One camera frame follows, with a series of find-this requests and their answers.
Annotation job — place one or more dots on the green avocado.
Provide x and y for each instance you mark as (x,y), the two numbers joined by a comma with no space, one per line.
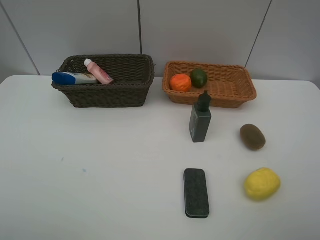
(198,78)

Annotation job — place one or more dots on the white bottle blue cap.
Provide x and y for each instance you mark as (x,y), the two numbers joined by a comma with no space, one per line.
(67,78)

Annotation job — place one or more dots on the yellow lemon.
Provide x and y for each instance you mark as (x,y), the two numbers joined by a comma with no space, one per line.
(261,184)

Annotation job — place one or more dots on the pink bottle white cap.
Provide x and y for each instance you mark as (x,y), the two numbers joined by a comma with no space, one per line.
(98,72)

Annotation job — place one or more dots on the dark brown wicker basket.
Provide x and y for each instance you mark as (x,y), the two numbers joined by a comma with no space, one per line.
(132,74)

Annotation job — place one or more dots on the grey felt board eraser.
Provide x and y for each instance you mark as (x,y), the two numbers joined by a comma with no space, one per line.
(196,198)

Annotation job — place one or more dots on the orange wicker basket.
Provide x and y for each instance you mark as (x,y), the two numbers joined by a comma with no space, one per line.
(229,86)

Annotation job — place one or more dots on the dark grey pump bottle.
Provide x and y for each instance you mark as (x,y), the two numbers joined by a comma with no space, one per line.
(200,118)

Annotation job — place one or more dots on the brown kiwi fruit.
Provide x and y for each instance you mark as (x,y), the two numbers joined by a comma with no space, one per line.
(252,137)

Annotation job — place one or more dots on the orange fruit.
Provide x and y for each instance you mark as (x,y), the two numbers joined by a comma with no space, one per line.
(180,83)

